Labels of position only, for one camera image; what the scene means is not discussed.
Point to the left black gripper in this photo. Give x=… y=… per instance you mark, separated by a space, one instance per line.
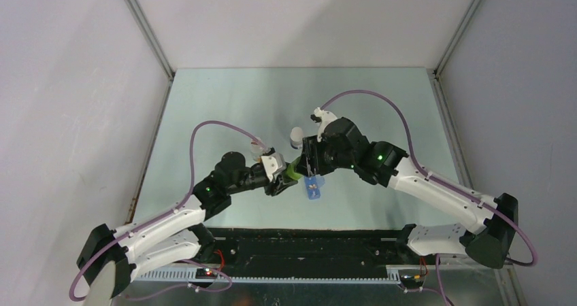
x=281 y=183

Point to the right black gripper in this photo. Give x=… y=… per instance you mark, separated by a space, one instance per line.
x=309 y=159

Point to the green pill bottle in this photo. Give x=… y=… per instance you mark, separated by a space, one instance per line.
x=291 y=172

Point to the blue pill organizer box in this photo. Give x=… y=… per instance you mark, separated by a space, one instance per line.
x=313 y=185

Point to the white bottle orange label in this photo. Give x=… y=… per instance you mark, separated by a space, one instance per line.
x=257 y=151

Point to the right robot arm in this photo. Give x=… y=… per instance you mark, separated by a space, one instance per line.
x=484 y=230

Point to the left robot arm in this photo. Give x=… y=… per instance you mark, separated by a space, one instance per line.
x=179 y=233

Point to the white pill bottle blue label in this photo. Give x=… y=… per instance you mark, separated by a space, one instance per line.
x=296 y=137

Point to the left control board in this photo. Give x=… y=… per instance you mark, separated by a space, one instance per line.
x=206 y=273

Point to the control board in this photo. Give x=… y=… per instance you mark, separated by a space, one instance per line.
x=412 y=278
x=206 y=273

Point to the right control board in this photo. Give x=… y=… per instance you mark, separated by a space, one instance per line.
x=412 y=278

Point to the right aluminium frame post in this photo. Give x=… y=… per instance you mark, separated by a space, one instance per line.
x=456 y=37

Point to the aluminium frame post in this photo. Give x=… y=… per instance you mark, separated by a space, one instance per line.
x=150 y=37
x=456 y=37

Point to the left aluminium frame post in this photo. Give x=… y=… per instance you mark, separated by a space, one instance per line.
x=150 y=37

